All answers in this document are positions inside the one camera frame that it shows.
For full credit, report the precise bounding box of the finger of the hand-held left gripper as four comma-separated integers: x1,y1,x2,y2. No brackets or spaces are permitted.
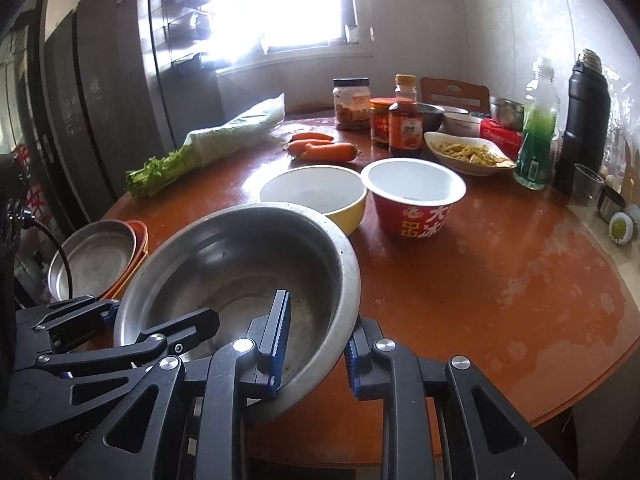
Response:
31,296,121,333
35,307,221,376

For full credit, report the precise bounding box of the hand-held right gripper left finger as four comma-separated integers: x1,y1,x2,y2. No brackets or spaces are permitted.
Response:
55,289,293,480

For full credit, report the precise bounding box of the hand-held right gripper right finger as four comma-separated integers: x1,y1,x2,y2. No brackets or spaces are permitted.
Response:
344,316,576,480

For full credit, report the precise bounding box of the round metal plate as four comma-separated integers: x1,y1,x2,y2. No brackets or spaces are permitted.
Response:
47,221,138,302

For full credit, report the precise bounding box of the large stainless steel bowl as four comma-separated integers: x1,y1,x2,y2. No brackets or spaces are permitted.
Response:
114,201,362,426

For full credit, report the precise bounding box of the yellow bowl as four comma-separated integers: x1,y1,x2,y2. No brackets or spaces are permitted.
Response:
259,166,369,237

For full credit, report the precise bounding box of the red instant noodle bowl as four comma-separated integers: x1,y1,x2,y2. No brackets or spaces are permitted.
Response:
360,158,467,239

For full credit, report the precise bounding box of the celery in plastic bag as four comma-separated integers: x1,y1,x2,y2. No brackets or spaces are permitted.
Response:
125,92,286,199

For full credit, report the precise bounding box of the grey refrigerator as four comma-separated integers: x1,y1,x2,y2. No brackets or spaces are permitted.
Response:
0,0,223,241

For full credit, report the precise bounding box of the red sauce jar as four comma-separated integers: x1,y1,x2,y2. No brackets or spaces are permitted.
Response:
370,98,397,149

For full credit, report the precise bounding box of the white dish with food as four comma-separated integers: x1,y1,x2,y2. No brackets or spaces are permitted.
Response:
424,131,517,177

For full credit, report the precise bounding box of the sauce bottle with orange cap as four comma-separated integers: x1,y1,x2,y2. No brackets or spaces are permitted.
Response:
388,74,424,157

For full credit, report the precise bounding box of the pickle jar with black lid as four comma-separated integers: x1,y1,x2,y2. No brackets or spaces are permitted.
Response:
332,78,372,132

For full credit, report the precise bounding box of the medium stainless steel bowl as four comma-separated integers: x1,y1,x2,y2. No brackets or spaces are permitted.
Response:
417,103,447,132

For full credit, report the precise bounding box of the white ceramic bowl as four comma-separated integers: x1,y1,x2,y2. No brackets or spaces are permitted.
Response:
442,111,484,137

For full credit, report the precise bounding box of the red tissue box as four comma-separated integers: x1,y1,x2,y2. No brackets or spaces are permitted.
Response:
479,118,524,161

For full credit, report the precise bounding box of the green plastic bottle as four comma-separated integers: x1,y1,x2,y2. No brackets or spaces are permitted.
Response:
514,57,560,191

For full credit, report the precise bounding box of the wooden chair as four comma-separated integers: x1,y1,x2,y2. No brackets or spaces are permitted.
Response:
420,77,490,114

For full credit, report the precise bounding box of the small stainless steel bowl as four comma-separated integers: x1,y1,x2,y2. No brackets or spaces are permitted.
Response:
489,96,526,131

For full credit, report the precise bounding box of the clear plastic cup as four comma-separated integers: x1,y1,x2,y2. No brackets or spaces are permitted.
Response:
572,163,606,207

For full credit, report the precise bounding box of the green fruit in foam net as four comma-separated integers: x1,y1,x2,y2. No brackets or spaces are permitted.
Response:
608,212,637,246

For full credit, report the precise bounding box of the small metal cup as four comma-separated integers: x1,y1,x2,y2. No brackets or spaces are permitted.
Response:
597,185,629,224

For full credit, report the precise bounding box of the black thermos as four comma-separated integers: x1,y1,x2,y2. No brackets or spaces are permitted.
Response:
554,49,612,197

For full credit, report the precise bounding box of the window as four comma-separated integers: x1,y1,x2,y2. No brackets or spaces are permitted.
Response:
200,0,373,68

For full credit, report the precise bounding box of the black cable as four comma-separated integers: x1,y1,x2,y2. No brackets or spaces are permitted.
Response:
19,211,77,302

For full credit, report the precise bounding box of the wire shelf rack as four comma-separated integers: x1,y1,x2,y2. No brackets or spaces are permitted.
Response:
149,0,213,68

